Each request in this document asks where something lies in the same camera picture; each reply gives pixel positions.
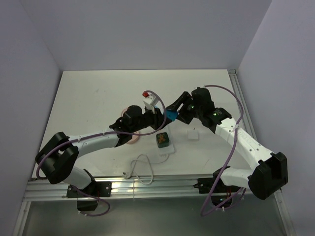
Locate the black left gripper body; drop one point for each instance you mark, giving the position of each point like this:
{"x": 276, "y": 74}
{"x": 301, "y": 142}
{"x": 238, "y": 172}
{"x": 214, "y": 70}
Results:
{"x": 150, "y": 119}

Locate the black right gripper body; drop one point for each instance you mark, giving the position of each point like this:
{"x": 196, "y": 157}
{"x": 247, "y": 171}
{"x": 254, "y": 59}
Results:
{"x": 199, "y": 111}

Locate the blue triangular plug adapter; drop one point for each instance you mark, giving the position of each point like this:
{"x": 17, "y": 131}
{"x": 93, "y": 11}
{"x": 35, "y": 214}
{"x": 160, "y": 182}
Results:
{"x": 171, "y": 115}

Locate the dark green cube plug adapter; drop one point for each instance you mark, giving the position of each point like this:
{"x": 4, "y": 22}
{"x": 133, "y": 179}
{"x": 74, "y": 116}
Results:
{"x": 162, "y": 140}

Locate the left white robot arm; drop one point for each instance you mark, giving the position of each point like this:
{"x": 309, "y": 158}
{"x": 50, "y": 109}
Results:
{"x": 56, "y": 160}

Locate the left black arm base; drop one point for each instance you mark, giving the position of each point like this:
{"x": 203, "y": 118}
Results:
{"x": 91, "y": 191}

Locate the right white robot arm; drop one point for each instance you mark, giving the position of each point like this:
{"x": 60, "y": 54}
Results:
{"x": 268, "y": 170}

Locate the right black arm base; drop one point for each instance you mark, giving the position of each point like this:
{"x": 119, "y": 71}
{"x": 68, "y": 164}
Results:
{"x": 204, "y": 186}

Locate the white plug adapter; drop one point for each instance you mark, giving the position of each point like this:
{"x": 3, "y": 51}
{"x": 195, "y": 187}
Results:
{"x": 193, "y": 135}

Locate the pink round socket hub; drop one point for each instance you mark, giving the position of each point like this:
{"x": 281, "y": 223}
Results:
{"x": 134, "y": 138}

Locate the white multicolour power strip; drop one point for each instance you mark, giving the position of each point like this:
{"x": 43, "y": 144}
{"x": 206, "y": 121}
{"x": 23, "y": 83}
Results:
{"x": 167, "y": 150}

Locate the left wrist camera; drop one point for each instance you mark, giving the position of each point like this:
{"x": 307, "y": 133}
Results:
{"x": 150, "y": 100}

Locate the aluminium front rail frame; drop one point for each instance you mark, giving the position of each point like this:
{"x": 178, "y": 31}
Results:
{"x": 161, "y": 187}

